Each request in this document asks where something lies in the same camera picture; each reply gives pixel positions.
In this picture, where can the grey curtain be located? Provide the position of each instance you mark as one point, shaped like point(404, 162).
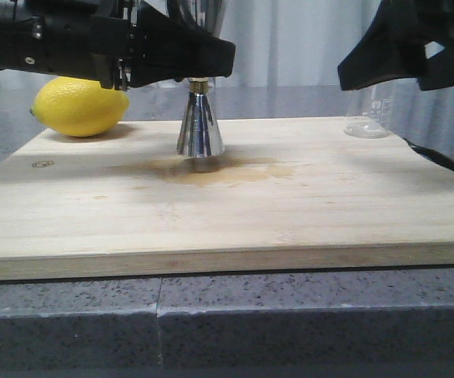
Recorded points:
point(303, 42)

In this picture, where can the clear glass beaker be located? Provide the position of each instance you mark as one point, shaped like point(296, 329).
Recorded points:
point(369, 111)

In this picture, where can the light wooden cutting board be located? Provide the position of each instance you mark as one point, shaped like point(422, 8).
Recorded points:
point(294, 193)

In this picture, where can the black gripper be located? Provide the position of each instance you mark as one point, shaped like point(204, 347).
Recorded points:
point(80, 39)

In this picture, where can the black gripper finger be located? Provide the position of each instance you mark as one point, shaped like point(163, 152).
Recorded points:
point(184, 43)
point(439, 68)
point(392, 48)

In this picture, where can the yellow lemon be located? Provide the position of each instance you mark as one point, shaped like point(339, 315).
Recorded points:
point(78, 108)

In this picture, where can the steel double jigger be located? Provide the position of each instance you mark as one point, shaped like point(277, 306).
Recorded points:
point(200, 136)

